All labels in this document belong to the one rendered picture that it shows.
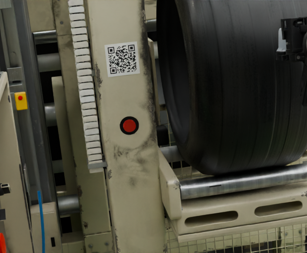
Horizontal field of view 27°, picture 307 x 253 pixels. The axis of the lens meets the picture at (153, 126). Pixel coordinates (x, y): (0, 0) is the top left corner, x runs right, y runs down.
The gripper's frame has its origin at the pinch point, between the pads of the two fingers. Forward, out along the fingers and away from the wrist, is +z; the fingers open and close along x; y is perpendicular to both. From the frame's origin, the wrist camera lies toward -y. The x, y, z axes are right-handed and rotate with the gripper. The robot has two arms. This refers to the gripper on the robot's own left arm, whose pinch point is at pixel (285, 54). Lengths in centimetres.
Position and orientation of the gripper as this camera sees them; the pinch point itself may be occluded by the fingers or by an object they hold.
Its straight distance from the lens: 132.4
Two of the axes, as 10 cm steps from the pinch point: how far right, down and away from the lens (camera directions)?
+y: -1.1, -9.8, -1.5
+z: -1.5, -1.3, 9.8
